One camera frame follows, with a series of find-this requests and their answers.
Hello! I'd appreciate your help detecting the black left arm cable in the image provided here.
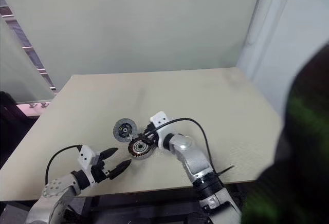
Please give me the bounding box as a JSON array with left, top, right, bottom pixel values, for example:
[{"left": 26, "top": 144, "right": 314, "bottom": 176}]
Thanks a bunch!
[{"left": 45, "top": 144, "right": 84, "bottom": 185}]

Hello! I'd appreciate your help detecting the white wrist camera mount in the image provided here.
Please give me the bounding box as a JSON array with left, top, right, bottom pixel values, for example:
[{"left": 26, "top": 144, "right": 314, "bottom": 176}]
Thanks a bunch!
[
  {"left": 149, "top": 111, "right": 173, "bottom": 151},
  {"left": 77, "top": 145, "right": 101, "bottom": 186}
]

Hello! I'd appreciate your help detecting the metal partition rail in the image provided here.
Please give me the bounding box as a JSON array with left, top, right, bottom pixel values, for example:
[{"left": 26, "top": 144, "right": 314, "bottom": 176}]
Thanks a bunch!
[{"left": 0, "top": 0, "right": 58, "bottom": 94}]

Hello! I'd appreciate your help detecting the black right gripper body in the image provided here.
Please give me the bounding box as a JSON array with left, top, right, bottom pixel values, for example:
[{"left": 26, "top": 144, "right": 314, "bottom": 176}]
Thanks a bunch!
[{"left": 142, "top": 122, "right": 160, "bottom": 146}]

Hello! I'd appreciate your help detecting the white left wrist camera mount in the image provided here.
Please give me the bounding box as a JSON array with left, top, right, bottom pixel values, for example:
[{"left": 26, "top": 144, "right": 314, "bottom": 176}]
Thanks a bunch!
[{"left": 77, "top": 145, "right": 101, "bottom": 186}]

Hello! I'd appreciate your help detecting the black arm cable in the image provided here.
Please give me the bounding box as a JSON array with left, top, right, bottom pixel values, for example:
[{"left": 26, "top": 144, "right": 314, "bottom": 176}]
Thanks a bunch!
[
  {"left": 45, "top": 144, "right": 84, "bottom": 185},
  {"left": 157, "top": 117, "right": 235, "bottom": 184}
]

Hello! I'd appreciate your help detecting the round grey motor housing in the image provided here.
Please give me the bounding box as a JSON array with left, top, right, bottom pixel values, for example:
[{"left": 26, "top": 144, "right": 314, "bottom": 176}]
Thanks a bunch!
[{"left": 127, "top": 139, "right": 156, "bottom": 161}]

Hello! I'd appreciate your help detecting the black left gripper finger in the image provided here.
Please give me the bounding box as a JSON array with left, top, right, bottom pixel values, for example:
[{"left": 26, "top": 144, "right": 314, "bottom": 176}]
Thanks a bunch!
[
  {"left": 108, "top": 159, "right": 133, "bottom": 180},
  {"left": 99, "top": 147, "right": 119, "bottom": 161}
]

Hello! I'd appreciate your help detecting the frosted glass partition panel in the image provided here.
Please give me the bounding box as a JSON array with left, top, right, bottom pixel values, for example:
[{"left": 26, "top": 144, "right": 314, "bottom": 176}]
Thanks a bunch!
[{"left": 0, "top": 14, "right": 56, "bottom": 104}]

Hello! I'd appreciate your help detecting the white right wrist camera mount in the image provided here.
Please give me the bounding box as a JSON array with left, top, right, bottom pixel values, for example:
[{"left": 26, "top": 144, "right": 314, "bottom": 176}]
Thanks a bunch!
[{"left": 149, "top": 111, "right": 173, "bottom": 151}]

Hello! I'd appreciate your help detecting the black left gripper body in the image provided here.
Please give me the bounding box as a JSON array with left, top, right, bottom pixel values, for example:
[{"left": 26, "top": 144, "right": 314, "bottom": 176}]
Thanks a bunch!
[{"left": 90, "top": 157, "right": 112, "bottom": 184}]

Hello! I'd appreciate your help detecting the round grey motor lid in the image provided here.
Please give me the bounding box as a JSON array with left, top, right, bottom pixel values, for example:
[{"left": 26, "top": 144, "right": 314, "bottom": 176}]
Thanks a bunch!
[{"left": 113, "top": 118, "right": 139, "bottom": 142}]

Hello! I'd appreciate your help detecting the dark bulky object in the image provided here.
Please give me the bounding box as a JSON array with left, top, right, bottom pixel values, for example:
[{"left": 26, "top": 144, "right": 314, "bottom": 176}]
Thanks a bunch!
[{"left": 0, "top": 90, "right": 41, "bottom": 170}]

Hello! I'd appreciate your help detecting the black table frame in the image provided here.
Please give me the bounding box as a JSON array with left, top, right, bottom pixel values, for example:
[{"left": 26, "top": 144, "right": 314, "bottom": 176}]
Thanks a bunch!
[{"left": 64, "top": 182, "right": 245, "bottom": 224}]

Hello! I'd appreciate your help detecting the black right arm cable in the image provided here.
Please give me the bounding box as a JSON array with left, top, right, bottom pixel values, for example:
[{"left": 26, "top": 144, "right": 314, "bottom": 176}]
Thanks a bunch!
[{"left": 157, "top": 117, "right": 235, "bottom": 184}]

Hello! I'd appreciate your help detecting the dark blurred rounded shape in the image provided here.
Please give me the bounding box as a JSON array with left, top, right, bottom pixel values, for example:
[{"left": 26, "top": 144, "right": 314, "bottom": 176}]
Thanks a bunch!
[{"left": 242, "top": 43, "right": 329, "bottom": 224}]

